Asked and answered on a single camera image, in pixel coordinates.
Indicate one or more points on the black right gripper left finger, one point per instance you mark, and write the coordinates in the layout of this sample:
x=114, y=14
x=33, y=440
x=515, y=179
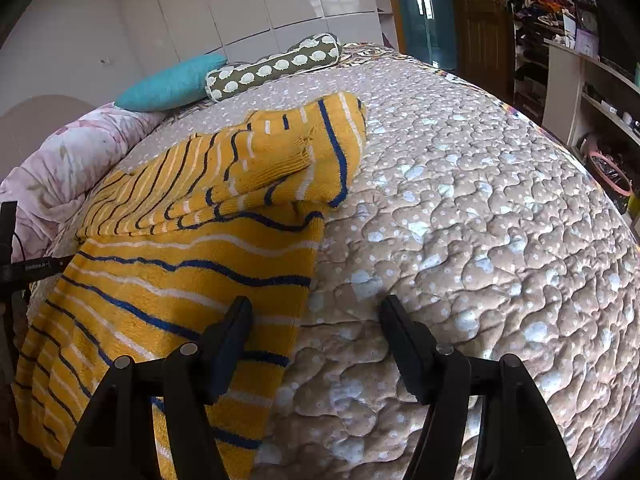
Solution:
x=115, y=439

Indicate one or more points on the yellow striped knit sweater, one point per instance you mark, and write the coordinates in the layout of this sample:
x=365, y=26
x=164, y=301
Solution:
x=165, y=249

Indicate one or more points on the pile of clothes on shelf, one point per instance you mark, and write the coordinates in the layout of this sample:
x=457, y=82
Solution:
x=557, y=16

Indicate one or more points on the pink floral duvet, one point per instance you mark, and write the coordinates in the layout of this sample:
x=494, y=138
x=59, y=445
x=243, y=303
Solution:
x=50, y=185

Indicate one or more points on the beige padded headboard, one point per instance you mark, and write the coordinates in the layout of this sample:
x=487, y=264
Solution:
x=27, y=124

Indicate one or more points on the beige dotted quilted bedspread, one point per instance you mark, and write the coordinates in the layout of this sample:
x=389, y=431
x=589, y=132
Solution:
x=489, y=233

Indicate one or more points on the teal cushion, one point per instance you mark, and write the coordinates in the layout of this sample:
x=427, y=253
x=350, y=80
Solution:
x=177, y=86

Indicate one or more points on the pink round basket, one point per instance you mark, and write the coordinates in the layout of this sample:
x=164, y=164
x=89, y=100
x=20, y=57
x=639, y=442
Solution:
x=609, y=175

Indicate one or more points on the white shelf unit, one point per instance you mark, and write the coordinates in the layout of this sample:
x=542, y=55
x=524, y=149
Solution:
x=591, y=107

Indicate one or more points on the white glossy wardrobe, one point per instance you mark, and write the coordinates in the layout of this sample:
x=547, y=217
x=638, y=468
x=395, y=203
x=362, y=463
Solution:
x=164, y=33

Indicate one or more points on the olive white-dotted bolster pillow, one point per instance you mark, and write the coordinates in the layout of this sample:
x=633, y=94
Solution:
x=312, y=53

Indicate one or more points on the brown wooden door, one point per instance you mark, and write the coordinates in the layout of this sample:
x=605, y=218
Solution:
x=485, y=45

